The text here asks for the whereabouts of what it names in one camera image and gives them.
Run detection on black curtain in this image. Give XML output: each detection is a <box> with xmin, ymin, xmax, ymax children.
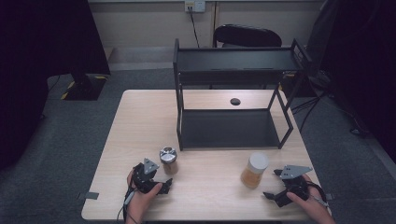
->
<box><xmin>0</xmin><ymin>0</ymin><xmax>112</xmax><ymax>172</ymax></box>

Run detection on glass jar with white lid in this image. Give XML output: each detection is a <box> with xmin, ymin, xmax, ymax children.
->
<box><xmin>239</xmin><ymin>151</ymin><xmax>270</xmax><ymax>190</ymax></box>

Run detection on glass jar with silver lid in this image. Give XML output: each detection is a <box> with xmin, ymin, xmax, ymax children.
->
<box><xmin>159</xmin><ymin>147</ymin><xmax>179</xmax><ymax>175</ymax></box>

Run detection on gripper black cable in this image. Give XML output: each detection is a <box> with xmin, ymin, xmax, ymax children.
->
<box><xmin>305</xmin><ymin>181</ymin><xmax>331</xmax><ymax>209</ymax></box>
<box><xmin>116</xmin><ymin>186</ymin><xmax>138</xmax><ymax>224</ymax></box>

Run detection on dark curtain with stands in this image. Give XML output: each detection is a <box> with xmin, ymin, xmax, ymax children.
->
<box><xmin>306</xmin><ymin>0</ymin><xmax>396</xmax><ymax>158</ymax></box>

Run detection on black stand base yellow tape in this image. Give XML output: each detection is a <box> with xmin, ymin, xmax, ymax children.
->
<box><xmin>60</xmin><ymin>72</ymin><xmax>109</xmax><ymax>102</ymax></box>

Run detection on person's right hand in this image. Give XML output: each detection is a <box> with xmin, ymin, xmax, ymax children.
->
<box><xmin>285</xmin><ymin>173</ymin><xmax>329</xmax><ymax>217</ymax></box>

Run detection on black wall socket cable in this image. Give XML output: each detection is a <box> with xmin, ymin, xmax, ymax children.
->
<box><xmin>187</xmin><ymin>8</ymin><xmax>201</xmax><ymax>49</ymax></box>

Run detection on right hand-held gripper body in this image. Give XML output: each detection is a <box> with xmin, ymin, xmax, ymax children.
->
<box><xmin>273</xmin><ymin>164</ymin><xmax>314</xmax><ymax>207</ymax></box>

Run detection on black floor cables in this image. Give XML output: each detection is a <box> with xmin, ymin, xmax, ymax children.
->
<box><xmin>290</xmin><ymin>89</ymin><xmax>332</xmax><ymax>134</ymax></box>

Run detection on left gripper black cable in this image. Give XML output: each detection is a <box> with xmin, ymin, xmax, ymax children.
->
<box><xmin>116</xmin><ymin>186</ymin><xmax>138</xmax><ymax>224</ymax></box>

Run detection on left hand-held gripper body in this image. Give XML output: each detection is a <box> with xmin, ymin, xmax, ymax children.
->
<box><xmin>132</xmin><ymin>157</ymin><xmax>163</xmax><ymax>194</ymax></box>

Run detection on black two-tier metal shelf rack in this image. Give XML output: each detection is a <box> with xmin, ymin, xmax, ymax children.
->
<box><xmin>173</xmin><ymin>37</ymin><xmax>314</xmax><ymax>152</ymax></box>

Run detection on black chair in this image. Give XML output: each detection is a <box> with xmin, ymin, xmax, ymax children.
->
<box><xmin>212</xmin><ymin>23</ymin><xmax>283</xmax><ymax>49</ymax></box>

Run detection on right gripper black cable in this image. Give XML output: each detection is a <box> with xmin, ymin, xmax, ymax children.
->
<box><xmin>305</xmin><ymin>181</ymin><xmax>331</xmax><ymax>209</ymax></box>

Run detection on person's left hand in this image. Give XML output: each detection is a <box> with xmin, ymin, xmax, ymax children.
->
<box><xmin>125</xmin><ymin>169</ymin><xmax>163</xmax><ymax>215</ymax></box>

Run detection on white wall socket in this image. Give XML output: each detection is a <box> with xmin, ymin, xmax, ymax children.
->
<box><xmin>184</xmin><ymin>0</ymin><xmax>206</xmax><ymax>14</ymax></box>

